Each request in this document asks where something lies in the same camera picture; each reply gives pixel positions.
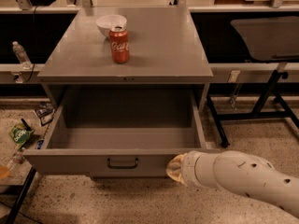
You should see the grey top drawer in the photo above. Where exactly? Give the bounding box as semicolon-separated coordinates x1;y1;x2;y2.
24;87;210;178

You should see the grey chair with black frame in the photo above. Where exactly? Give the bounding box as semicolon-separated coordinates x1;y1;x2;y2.
206;16;299;147

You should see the black drawer handle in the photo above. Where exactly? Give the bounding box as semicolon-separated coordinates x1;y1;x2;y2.
107;158;139;170

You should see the white bowl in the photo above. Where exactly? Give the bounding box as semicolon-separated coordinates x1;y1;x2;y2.
96;14;127;38

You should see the blue small packet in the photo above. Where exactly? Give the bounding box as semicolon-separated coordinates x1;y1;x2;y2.
36;139;44;149

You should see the dark snack packet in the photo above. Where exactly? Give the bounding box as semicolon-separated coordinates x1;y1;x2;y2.
35;102;54;126

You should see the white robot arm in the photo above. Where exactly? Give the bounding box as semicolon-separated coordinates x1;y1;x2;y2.
166;151;299;217

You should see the clear plastic water bottle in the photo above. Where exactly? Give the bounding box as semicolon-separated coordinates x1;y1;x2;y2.
12;41;32;70

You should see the orange soda can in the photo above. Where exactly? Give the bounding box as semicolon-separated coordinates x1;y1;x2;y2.
109;26;130;63

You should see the black stand leg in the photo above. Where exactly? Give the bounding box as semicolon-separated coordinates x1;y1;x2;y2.
5;168;36;224

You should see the grey metal cabinet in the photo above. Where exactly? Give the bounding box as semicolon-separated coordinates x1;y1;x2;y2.
38;7;213;105

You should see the green snack bag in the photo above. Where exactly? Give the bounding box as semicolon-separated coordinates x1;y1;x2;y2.
8;123;34;149

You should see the plastic bottle on floor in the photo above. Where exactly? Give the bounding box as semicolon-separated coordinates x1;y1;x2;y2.
7;147;25;171

